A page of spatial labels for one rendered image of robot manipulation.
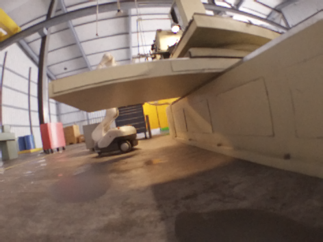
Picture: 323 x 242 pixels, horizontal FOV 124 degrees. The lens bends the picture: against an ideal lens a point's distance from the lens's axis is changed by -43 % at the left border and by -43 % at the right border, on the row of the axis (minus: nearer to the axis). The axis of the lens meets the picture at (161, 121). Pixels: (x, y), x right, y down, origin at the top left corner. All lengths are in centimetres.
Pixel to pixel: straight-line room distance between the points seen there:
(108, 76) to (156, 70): 29
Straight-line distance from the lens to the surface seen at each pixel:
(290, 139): 77
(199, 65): 102
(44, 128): 517
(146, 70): 91
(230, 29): 112
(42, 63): 718
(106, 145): 208
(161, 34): 268
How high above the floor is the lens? 32
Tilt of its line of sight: 1 degrees up
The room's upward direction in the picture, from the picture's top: 10 degrees counter-clockwise
